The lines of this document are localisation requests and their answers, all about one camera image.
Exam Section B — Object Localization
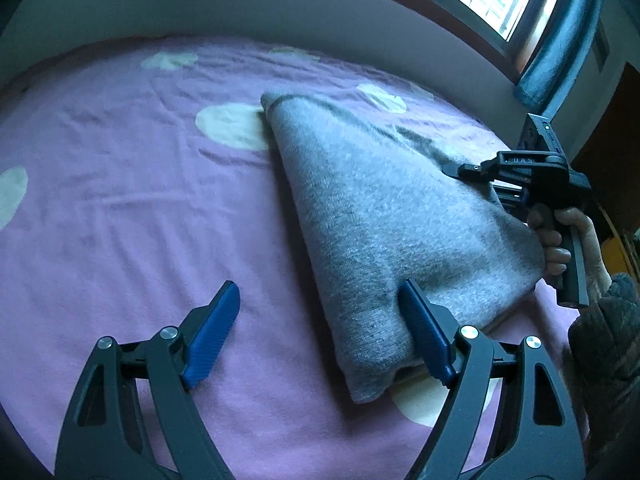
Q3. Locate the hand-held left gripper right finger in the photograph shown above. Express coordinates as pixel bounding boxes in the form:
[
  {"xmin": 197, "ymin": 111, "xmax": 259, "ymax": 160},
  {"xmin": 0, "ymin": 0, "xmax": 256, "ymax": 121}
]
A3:
[{"xmin": 397, "ymin": 279, "xmax": 586, "ymax": 480}]

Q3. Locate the dark wooden door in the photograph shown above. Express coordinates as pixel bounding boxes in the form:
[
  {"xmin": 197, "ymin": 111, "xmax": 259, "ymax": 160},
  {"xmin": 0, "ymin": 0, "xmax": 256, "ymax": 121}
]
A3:
[{"xmin": 570, "ymin": 60, "xmax": 640, "ymax": 241}]

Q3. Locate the yellow object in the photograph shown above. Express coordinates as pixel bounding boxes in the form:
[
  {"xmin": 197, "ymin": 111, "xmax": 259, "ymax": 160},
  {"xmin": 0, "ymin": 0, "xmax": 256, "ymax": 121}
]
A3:
[{"xmin": 600, "ymin": 235, "xmax": 640, "ymax": 281}]

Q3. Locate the blue curtain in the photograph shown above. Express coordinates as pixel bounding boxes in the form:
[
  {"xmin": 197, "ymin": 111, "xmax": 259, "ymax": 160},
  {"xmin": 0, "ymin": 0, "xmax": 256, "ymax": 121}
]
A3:
[{"xmin": 516, "ymin": 0, "xmax": 603, "ymax": 111}]

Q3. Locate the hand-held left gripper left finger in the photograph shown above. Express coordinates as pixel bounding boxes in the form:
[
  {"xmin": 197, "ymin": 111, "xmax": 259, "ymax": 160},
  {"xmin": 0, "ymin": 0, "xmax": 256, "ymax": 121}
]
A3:
[{"xmin": 55, "ymin": 280, "xmax": 241, "ymax": 480}]

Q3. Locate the purple blanket with white dots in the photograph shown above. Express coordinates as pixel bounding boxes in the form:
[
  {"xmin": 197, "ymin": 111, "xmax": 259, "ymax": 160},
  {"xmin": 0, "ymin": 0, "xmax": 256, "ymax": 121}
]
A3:
[{"xmin": 0, "ymin": 35, "xmax": 583, "ymax": 480}]

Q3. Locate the grey knit sweater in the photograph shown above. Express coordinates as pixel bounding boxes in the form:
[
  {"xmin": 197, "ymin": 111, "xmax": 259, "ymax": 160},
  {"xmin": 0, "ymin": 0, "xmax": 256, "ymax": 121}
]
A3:
[{"xmin": 260, "ymin": 91, "xmax": 546, "ymax": 405}]

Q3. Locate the person's right hand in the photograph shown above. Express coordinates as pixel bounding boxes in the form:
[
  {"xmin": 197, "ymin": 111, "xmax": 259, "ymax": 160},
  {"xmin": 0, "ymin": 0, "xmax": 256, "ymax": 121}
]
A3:
[{"xmin": 527, "ymin": 206, "xmax": 613, "ymax": 297}]

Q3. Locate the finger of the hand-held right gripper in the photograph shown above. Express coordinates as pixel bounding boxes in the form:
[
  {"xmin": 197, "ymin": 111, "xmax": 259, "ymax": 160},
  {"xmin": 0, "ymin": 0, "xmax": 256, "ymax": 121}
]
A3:
[
  {"xmin": 492, "ymin": 183, "xmax": 527, "ymax": 222},
  {"xmin": 442, "ymin": 156, "xmax": 502, "ymax": 183}
]

